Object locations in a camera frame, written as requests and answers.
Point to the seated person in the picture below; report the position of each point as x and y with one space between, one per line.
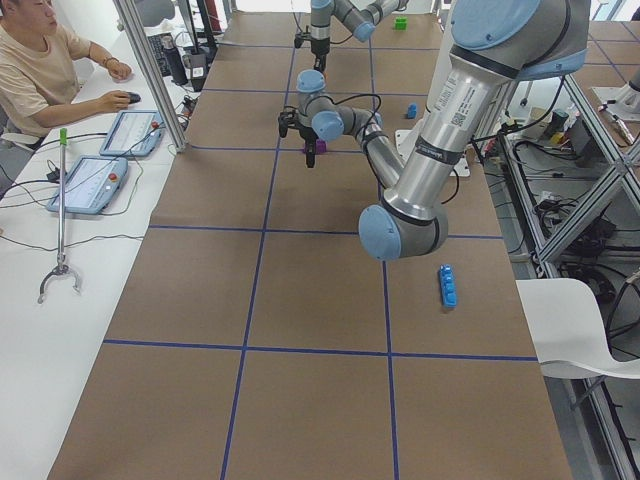
38 77

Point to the lower teach pendant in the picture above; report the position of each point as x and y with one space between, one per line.
92 183

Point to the teach pendant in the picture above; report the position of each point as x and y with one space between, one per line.
92 183
133 133

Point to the green block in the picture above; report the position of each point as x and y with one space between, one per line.
400 23

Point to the small blue block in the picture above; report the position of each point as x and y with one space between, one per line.
411 111

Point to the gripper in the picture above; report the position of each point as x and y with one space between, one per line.
308 136
317 46

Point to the long blue block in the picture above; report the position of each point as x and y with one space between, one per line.
448 287

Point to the purple trapezoid block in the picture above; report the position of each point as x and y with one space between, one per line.
316 147

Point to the white chair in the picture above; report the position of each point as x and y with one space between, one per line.
567 331

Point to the upper teach pendant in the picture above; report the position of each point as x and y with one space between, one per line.
133 133

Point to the aluminium frame post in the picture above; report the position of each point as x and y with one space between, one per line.
134 28

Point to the computer mouse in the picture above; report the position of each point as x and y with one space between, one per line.
134 98

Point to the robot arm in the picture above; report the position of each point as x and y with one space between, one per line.
493 43
361 23

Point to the reacher grabber tool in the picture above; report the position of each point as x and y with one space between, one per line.
61 269

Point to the black water bottle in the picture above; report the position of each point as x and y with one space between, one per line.
174 61

